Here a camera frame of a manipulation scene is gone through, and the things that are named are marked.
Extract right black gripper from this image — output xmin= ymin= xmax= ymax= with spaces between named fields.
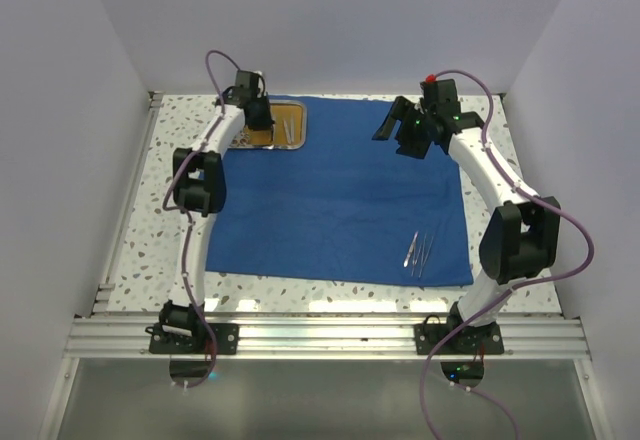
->
xmin=374 ymin=96 xmax=436 ymax=160

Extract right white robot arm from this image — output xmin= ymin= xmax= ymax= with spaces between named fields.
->
xmin=373 ymin=76 xmax=560 ymax=355

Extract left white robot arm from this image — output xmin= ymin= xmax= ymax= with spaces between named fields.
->
xmin=148 ymin=70 xmax=274 ymax=355

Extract aluminium rail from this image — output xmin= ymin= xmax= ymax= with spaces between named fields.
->
xmin=89 ymin=91 xmax=164 ymax=316
xmin=63 ymin=314 xmax=590 ymax=361

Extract steel scalpel handle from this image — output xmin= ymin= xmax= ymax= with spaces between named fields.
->
xmin=403 ymin=231 xmax=419 ymax=268

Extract steel forceps in tray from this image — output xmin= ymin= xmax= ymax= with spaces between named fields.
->
xmin=283 ymin=116 xmax=295 ymax=144

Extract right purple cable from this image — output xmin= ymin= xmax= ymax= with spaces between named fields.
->
xmin=418 ymin=70 xmax=597 ymax=440

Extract steel ring-handled scissors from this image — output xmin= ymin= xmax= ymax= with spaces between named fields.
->
xmin=232 ymin=132 xmax=252 ymax=148

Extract aluminium left side rail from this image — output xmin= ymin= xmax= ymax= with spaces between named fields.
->
xmin=89 ymin=91 xmax=164 ymax=316

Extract aluminium front rail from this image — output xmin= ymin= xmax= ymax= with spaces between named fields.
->
xmin=63 ymin=314 xmax=590 ymax=361

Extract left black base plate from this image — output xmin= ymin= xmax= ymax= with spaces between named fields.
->
xmin=145 ymin=323 xmax=239 ymax=355

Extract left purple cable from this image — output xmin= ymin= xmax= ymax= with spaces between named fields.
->
xmin=162 ymin=49 xmax=246 ymax=391

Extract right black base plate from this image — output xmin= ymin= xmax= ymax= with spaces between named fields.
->
xmin=413 ymin=315 xmax=505 ymax=356

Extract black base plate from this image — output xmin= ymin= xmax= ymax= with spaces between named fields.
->
xmin=413 ymin=315 xmax=505 ymax=356
xmin=145 ymin=323 xmax=239 ymax=355

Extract blue surgical cloth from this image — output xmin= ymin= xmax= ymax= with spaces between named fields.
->
xmin=206 ymin=97 xmax=472 ymax=287

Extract thin steel tweezers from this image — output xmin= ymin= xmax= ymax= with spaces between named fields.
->
xmin=416 ymin=234 xmax=433 ymax=277
xmin=411 ymin=241 xmax=424 ymax=276

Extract purple cable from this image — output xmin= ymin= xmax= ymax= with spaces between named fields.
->
xmin=162 ymin=49 xmax=246 ymax=391
xmin=418 ymin=70 xmax=597 ymax=440

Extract steel instrument tray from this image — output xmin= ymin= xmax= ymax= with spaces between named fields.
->
xmin=230 ymin=100 xmax=307 ymax=150

